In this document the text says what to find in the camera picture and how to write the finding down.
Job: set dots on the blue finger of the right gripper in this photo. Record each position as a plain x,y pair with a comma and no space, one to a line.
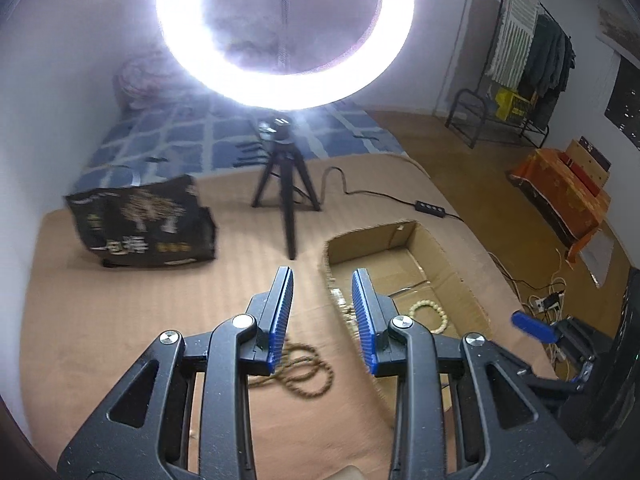
543,332

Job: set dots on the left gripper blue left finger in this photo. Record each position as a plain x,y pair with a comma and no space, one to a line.
181,410

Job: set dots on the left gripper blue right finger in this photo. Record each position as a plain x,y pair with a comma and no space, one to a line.
466,408

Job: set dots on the gloved left hand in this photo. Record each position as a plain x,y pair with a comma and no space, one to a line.
348,473

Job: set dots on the white power strip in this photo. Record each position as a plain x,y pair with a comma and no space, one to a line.
552,302

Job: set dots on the orange cloth covered box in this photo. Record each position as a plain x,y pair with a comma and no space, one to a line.
579,211

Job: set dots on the cardboard box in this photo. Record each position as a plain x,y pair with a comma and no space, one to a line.
408,262

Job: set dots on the black snack bag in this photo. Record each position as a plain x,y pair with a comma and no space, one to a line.
146,226

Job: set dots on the yellow box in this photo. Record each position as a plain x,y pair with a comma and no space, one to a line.
511,107

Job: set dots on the black clothes rack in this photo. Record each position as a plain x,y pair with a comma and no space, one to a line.
472,111

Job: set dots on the dark hanging clothes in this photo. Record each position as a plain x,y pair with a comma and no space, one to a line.
551,58

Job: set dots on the blue checkered bed sheet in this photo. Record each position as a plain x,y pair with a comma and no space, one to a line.
202,135

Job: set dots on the white fringed towel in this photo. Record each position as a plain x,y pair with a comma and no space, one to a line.
515,36

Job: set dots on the black mini tripod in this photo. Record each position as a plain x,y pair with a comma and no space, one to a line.
285,160

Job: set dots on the folded floral quilt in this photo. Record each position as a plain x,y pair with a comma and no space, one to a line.
151,79

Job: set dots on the white ring light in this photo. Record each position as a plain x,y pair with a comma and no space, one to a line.
194,46

